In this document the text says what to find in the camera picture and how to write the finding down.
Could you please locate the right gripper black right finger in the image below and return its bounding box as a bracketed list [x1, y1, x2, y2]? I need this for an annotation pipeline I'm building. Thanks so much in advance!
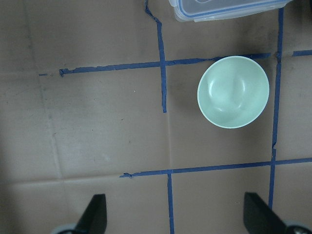
[244, 192, 286, 234]

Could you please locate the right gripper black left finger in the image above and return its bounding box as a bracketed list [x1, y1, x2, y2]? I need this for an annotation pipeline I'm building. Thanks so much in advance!
[74, 194, 107, 234]

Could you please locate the light green bowl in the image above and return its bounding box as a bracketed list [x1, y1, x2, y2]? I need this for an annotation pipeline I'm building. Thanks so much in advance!
[197, 56, 270, 129]

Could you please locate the clear plastic container blue lid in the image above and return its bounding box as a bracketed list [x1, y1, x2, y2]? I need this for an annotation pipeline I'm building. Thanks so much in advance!
[169, 0, 289, 22]

